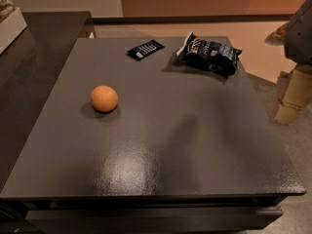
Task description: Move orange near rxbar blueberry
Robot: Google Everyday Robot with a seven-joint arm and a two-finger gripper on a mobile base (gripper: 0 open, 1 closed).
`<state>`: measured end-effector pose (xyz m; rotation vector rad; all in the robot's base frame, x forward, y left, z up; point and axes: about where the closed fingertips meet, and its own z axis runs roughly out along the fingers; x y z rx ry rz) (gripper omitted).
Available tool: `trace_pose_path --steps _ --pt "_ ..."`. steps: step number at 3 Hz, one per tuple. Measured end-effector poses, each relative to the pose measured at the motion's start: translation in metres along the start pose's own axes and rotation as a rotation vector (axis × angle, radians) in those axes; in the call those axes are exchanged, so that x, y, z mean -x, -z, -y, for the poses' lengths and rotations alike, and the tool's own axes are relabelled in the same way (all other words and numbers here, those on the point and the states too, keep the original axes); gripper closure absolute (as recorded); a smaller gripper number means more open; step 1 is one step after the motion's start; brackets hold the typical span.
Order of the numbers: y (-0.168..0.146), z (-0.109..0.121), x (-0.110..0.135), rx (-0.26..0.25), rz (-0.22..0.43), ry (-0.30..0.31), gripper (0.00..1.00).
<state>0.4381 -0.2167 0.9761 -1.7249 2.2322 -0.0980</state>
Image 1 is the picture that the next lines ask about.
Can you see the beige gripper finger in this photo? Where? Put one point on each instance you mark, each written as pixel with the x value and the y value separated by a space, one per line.
pixel 296 96

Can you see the orange fruit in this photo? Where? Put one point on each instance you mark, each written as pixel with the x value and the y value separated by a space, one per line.
pixel 104 98

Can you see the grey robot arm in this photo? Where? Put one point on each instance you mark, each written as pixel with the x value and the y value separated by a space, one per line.
pixel 296 35

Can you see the dark blue chip bag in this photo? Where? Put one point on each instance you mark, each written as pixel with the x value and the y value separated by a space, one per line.
pixel 218 58

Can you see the dark side counter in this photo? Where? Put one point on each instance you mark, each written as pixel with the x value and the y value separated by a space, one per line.
pixel 29 69

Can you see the dark table drawer front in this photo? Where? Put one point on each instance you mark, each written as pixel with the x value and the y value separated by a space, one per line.
pixel 154 220

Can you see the white box on counter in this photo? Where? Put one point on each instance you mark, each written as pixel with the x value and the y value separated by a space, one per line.
pixel 10 28

